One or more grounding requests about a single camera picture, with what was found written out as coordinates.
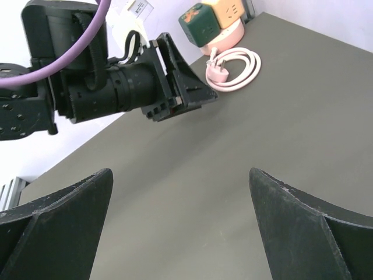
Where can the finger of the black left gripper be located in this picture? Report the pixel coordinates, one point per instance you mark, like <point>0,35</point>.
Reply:
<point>188,89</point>

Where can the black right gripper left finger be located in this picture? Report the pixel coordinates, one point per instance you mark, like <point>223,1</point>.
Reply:
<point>56,236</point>

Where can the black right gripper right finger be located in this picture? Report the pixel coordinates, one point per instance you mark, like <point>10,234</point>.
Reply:
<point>305,237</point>

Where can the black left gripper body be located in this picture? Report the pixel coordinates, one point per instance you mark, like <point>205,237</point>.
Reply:
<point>141,84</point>

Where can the green wooden hexagon socket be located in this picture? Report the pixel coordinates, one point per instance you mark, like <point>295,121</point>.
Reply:
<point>213,24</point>

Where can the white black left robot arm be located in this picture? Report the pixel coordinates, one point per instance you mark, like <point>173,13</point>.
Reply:
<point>64,37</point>

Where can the aluminium frame rail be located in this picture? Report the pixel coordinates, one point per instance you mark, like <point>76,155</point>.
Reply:
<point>11,192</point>

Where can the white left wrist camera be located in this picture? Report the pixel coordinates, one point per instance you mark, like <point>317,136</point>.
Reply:
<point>124,16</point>

